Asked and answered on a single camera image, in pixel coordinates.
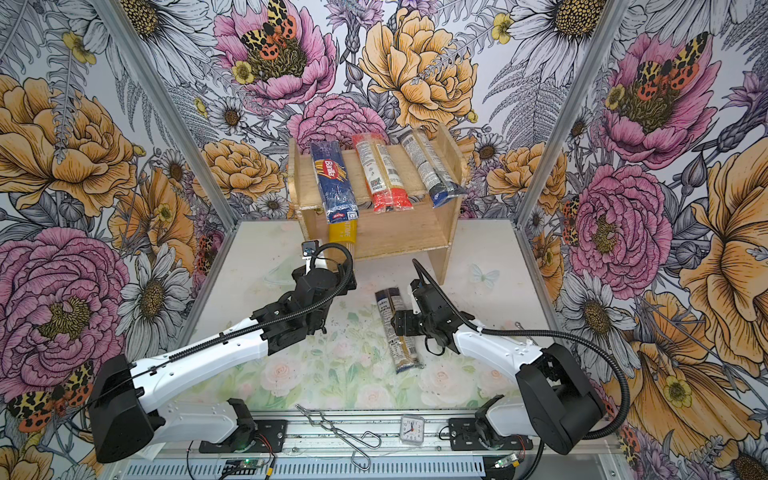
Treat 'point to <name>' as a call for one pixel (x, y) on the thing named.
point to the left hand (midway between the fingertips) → (333, 269)
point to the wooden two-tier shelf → (382, 233)
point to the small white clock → (411, 430)
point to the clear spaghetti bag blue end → (402, 347)
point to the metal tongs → (370, 439)
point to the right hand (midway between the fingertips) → (404, 329)
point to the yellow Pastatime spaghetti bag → (343, 232)
